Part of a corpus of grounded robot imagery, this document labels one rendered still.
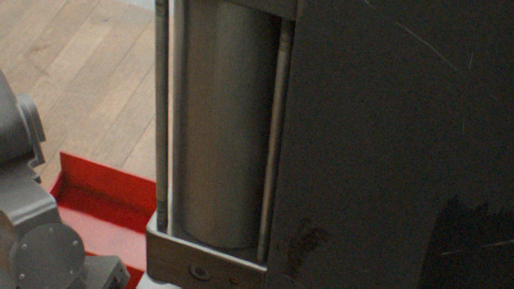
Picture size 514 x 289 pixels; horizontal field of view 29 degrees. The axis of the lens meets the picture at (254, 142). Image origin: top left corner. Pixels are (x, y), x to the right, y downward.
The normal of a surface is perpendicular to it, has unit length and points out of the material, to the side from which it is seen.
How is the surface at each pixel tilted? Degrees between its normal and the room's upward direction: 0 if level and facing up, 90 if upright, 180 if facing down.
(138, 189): 90
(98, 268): 30
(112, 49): 0
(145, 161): 0
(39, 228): 65
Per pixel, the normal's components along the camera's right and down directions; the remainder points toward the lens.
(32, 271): 0.53, 0.27
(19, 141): 0.56, 0.47
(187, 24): -0.82, 0.37
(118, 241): 0.07, -0.70
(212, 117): -0.40, 0.64
